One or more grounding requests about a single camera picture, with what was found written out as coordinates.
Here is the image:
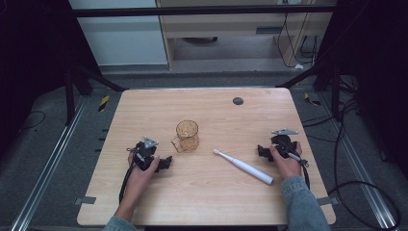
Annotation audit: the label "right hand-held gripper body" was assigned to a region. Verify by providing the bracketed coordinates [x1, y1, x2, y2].
[269, 128, 299, 159]

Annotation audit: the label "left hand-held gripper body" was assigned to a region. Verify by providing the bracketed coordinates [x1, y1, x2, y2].
[127, 136, 162, 172]

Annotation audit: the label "white electric toothbrush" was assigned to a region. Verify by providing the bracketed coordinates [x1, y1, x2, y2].
[213, 148, 275, 186]

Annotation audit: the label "amber glass cup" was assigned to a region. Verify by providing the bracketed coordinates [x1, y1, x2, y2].
[170, 119, 200, 154]

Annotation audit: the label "person's left hand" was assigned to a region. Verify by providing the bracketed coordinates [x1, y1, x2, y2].
[127, 152, 161, 193]

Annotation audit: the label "person's right hand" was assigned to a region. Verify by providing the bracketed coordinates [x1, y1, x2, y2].
[269, 141, 304, 180]

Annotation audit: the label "yellow black tape strip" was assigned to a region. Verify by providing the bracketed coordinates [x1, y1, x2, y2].
[97, 94, 111, 113]
[303, 91, 322, 107]

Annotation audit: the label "black metal stand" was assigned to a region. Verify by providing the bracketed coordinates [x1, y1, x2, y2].
[63, 62, 128, 127]
[275, 61, 344, 122]

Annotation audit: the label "grey tape piece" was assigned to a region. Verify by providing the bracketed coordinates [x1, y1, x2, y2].
[317, 195, 340, 207]
[73, 195, 97, 206]

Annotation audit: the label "white cabinet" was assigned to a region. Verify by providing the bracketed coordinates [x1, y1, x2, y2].
[67, 0, 168, 67]

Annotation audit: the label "dark curtain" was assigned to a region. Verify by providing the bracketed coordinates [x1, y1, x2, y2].
[0, 0, 101, 157]
[316, 0, 408, 179]

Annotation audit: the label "light wooden desk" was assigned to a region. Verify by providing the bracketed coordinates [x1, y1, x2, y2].
[156, 0, 335, 70]

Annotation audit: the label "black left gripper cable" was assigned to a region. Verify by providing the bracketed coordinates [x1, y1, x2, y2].
[118, 160, 138, 204]

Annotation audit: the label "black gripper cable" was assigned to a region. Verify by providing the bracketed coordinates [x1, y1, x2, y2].
[286, 152, 312, 191]
[118, 160, 138, 204]

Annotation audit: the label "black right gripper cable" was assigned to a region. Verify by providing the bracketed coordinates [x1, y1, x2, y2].
[286, 152, 312, 191]

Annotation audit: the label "black looped floor cable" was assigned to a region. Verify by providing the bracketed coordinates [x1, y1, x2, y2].
[326, 95, 402, 231]

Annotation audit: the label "aluminium floor rail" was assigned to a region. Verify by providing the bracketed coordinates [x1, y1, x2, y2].
[317, 91, 399, 231]
[9, 95, 89, 231]

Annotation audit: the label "black hanging desk cables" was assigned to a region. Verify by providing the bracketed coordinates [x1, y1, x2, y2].
[276, 12, 319, 69]

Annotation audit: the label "thin black floor cable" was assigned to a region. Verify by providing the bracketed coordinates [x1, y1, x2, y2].
[19, 110, 47, 132]

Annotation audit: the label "black horizontal frame bar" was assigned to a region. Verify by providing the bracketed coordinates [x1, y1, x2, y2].
[68, 4, 338, 18]

